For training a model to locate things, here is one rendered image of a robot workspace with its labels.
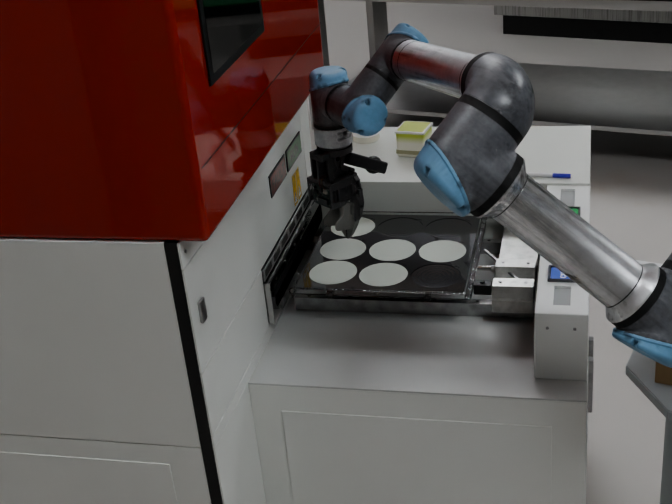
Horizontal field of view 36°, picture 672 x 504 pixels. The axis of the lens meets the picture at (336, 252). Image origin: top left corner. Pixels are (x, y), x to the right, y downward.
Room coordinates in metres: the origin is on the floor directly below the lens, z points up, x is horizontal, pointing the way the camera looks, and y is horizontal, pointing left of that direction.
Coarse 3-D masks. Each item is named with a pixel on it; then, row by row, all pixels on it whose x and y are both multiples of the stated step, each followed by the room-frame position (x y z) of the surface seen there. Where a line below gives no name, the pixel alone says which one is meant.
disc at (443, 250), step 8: (440, 240) 2.01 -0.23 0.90; (448, 240) 2.01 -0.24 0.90; (424, 248) 1.98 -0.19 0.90; (432, 248) 1.98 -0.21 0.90; (440, 248) 1.97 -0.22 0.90; (448, 248) 1.97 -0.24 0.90; (456, 248) 1.97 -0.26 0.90; (464, 248) 1.96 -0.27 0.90; (424, 256) 1.94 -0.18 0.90; (432, 256) 1.94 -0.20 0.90; (440, 256) 1.94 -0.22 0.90; (448, 256) 1.93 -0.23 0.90; (456, 256) 1.93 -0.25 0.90
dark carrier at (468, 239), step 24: (384, 216) 2.16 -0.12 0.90; (408, 216) 2.14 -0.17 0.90; (432, 216) 2.13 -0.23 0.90; (456, 216) 2.12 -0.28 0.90; (360, 240) 2.05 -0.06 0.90; (408, 240) 2.02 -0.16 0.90; (432, 240) 2.01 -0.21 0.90; (456, 240) 2.00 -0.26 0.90; (312, 264) 1.96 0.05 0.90; (360, 264) 1.94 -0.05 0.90; (408, 264) 1.91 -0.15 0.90; (432, 264) 1.91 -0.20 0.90; (456, 264) 1.89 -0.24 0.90; (336, 288) 1.84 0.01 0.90; (360, 288) 1.83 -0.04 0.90; (384, 288) 1.82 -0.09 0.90; (408, 288) 1.81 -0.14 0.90; (432, 288) 1.80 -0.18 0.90; (456, 288) 1.80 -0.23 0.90
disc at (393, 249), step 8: (384, 240) 2.04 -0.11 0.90; (392, 240) 2.03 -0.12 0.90; (400, 240) 2.03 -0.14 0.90; (376, 248) 2.00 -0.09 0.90; (384, 248) 2.00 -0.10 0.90; (392, 248) 1.99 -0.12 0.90; (400, 248) 1.99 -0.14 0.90; (408, 248) 1.99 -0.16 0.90; (376, 256) 1.97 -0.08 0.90; (384, 256) 1.96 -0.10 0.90; (392, 256) 1.96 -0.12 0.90; (400, 256) 1.95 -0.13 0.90; (408, 256) 1.95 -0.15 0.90
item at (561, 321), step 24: (552, 192) 2.07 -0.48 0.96; (576, 192) 2.06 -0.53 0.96; (552, 288) 1.66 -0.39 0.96; (576, 288) 1.65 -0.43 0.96; (552, 312) 1.57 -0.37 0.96; (576, 312) 1.57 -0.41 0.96; (552, 336) 1.57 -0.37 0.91; (576, 336) 1.56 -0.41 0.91; (552, 360) 1.57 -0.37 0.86; (576, 360) 1.56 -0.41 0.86
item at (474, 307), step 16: (304, 304) 1.91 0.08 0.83; (320, 304) 1.90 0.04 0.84; (336, 304) 1.89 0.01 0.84; (352, 304) 1.88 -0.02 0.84; (368, 304) 1.87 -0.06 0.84; (384, 304) 1.86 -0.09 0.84; (400, 304) 1.85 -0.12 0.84; (416, 304) 1.84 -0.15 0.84; (432, 304) 1.84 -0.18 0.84; (448, 304) 1.83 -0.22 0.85; (464, 304) 1.82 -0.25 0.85; (480, 304) 1.81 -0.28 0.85
